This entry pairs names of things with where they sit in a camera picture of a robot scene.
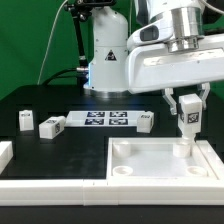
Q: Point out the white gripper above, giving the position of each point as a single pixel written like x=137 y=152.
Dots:
x=152 y=67

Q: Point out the white square tabletop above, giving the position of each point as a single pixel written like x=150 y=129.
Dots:
x=156 y=158

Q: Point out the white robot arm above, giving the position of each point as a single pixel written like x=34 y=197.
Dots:
x=168 y=51

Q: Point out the white U-shaped fence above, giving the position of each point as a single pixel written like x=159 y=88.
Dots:
x=120 y=191

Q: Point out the white marker base plate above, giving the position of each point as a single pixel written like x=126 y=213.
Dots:
x=102 y=118

